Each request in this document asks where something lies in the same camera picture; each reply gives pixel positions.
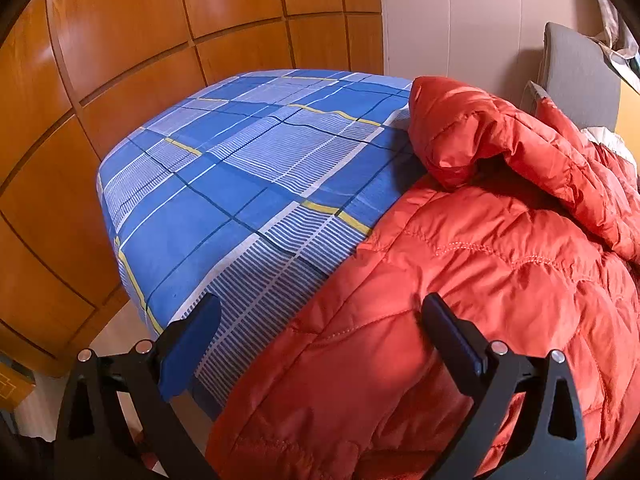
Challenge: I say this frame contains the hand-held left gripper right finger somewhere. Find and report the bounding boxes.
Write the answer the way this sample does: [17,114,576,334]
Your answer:
[421,292,587,480]

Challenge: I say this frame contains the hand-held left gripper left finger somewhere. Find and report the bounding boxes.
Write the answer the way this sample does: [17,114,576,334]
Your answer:
[54,292,222,480]

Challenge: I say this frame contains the orange puffer jacket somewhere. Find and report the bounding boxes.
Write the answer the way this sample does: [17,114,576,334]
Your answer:
[205,76,640,480]

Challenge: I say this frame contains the blue plaid bed sheet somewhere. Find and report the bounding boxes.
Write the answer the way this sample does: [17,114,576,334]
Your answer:
[96,69,426,421]

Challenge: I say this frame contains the cardboard box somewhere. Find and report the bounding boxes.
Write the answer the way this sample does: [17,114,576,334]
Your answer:
[0,355,37,413]

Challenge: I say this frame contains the beige quilt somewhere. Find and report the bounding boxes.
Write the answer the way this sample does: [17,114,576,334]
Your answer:
[580,126,640,166]

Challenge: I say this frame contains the multicoloured padded headboard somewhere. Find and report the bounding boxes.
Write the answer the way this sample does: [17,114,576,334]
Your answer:
[520,22,640,165]

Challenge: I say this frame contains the wooden wardrobe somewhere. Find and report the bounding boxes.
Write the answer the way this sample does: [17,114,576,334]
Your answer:
[0,0,385,378]

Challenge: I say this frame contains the white printed pillow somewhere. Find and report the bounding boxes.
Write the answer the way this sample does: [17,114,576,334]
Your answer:
[592,0,640,95]

